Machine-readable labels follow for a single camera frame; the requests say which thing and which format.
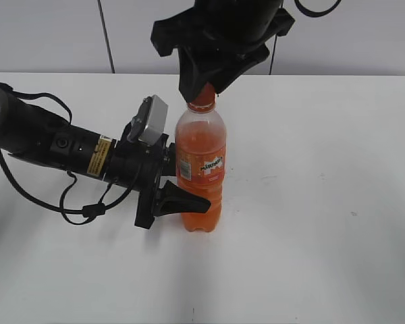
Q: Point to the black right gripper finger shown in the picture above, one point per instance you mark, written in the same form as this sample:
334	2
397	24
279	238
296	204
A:
193	77
235	66

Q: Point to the orange bottle cap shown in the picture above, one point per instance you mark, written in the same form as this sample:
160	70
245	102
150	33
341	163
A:
205	101

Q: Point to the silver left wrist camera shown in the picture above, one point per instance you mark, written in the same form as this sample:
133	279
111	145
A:
148	124

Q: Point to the orange Mirinda soda bottle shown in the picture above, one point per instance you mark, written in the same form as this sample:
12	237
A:
200	143

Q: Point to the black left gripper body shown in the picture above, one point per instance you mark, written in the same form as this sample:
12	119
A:
139	166

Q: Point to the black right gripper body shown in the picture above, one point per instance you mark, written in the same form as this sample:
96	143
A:
220	34

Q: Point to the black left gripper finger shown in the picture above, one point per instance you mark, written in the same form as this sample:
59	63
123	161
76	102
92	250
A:
171	199

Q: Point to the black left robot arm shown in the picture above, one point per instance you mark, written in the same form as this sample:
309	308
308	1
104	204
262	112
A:
32	134

